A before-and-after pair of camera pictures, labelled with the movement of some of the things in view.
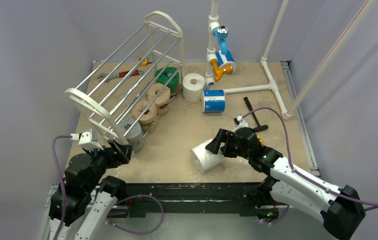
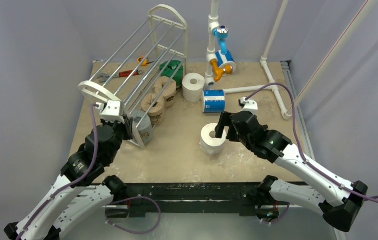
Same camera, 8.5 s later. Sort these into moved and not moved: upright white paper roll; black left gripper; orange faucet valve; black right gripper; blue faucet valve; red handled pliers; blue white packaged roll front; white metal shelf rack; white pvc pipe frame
Moved: black right gripper; white metal shelf rack; black left gripper
Not moved: upright white paper roll; blue faucet valve; orange faucet valve; white pvc pipe frame; blue white packaged roll front; red handled pliers
